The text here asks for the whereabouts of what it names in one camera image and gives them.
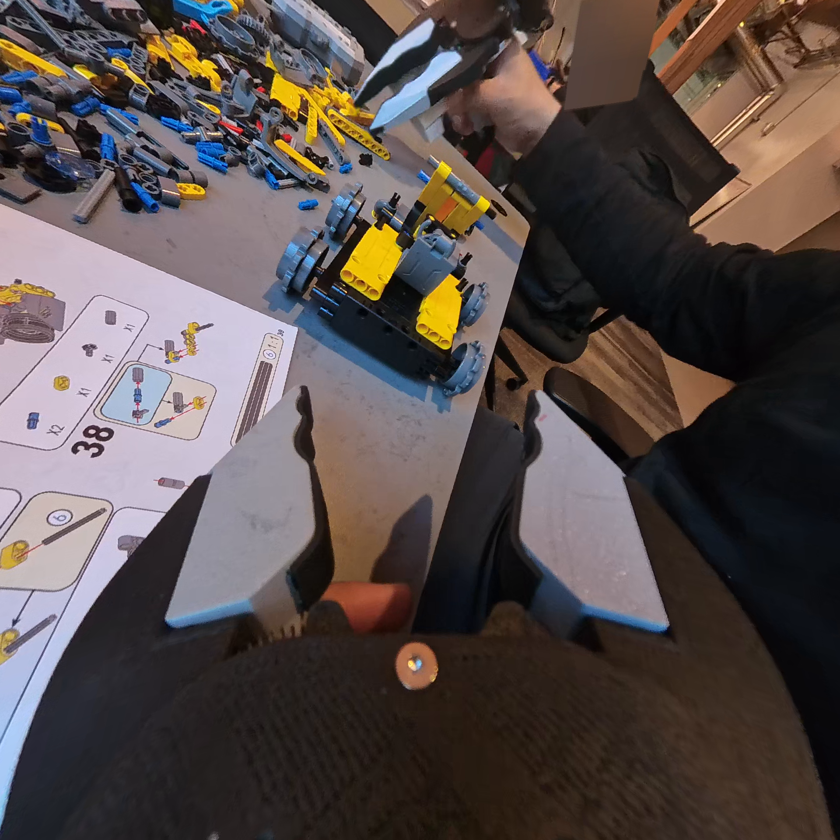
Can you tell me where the person's right hand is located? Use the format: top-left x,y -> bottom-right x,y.
443,46 -> 567,158

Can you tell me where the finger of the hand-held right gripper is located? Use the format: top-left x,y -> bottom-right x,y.
370,38 -> 508,136
353,17 -> 448,110

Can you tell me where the person's dark torso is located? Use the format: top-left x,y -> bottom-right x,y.
623,364 -> 840,840

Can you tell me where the grey toy motor hub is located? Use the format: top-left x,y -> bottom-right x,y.
265,0 -> 369,88

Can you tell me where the black chair armrest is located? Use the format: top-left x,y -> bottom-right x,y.
543,365 -> 658,462

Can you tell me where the person's left hand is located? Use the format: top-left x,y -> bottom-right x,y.
320,581 -> 415,635

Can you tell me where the pile of small building pieces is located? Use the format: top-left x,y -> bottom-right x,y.
0,0 -> 395,225

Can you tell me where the white instruction booklet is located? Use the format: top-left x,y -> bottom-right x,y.
0,202 -> 300,811

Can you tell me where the yellow toy vehicle model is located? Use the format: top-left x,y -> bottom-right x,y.
275,154 -> 494,399

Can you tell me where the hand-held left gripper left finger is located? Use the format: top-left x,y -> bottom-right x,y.
163,385 -> 336,632

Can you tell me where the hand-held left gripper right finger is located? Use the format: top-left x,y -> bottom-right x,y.
510,390 -> 671,642

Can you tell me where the long yellow toy beam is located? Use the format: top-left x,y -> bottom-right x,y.
327,108 -> 392,161

